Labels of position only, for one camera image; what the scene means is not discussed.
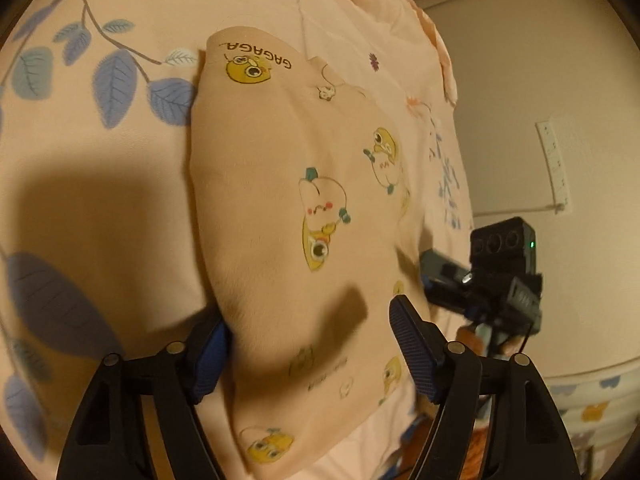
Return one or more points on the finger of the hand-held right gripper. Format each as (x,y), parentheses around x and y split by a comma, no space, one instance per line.
(442,275)

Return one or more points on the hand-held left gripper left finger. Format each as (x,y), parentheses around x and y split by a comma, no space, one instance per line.
(210,355)

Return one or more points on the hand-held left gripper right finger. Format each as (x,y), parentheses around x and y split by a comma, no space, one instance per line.
(410,345)

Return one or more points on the pink cartoon print garment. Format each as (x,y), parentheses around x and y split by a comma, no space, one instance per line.
(280,210)

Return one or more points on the white power strip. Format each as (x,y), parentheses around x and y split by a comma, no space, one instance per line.
(554,165)

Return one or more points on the white duck print cloth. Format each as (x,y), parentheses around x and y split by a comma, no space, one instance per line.
(595,410)

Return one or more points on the pink floral bed sheet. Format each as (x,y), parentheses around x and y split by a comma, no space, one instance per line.
(100,160)

